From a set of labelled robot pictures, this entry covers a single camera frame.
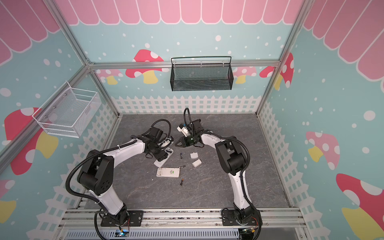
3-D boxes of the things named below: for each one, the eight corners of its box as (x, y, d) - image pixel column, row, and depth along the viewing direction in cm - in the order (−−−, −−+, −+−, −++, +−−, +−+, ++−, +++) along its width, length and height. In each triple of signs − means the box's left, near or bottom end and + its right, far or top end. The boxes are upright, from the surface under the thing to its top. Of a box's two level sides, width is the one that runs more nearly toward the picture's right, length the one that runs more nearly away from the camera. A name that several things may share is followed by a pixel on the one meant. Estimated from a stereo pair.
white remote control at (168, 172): (156, 177, 90) (155, 176, 88) (158, 169, 93) (157, 167, 92) (179, 177, 90) (178, 176, 88) (179, 169, 93) (179, 167, 92)
